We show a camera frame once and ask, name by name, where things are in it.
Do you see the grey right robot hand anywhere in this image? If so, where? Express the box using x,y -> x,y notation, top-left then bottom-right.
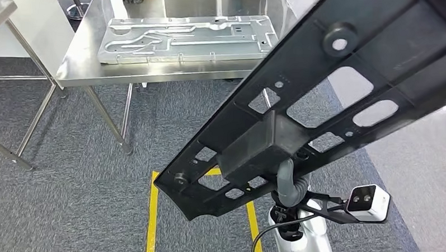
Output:
275,158 -> 302,209

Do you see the black plastic plate bracket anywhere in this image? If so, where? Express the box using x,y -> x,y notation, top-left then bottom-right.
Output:
152,0 -> 446,231

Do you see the stainless steel workbench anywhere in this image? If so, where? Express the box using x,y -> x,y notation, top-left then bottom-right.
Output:
53,0 -> 298,161

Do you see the yellow floor tape square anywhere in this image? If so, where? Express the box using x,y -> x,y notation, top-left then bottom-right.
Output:
146,165 -> 269,252

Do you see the stamped silver metal panel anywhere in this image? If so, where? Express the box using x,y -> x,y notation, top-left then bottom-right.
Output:
97,10 -> 280,71

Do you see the dark stanchion with round base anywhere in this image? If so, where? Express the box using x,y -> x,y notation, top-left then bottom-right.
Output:
65,0 -> 90,21

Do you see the white cabinet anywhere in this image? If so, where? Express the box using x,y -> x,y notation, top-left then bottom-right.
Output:
0,0 -> 77,90

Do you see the stainless steel table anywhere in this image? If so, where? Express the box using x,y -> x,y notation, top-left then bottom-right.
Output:
0,0 -> 71,173

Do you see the black cable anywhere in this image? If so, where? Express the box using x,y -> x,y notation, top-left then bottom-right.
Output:
251,200 -> 345,252

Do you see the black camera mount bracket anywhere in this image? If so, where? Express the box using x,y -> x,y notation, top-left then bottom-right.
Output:
270,190 -> 388,226

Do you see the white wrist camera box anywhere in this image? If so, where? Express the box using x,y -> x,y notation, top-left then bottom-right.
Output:
345,183 -> 392,224

